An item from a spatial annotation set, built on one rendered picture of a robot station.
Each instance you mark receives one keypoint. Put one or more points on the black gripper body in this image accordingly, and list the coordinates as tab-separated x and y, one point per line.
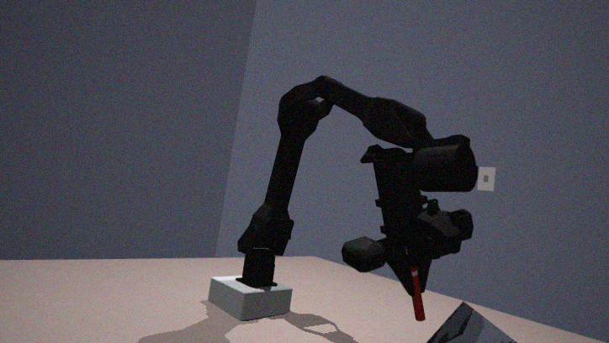
364	254

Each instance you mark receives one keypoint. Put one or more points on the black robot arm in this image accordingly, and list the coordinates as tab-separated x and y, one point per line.
435	165

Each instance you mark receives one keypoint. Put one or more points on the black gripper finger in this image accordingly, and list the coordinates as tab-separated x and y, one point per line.
421	263
402	270

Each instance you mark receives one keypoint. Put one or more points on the dark red cylindrical peg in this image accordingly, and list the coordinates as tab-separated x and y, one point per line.
417	300

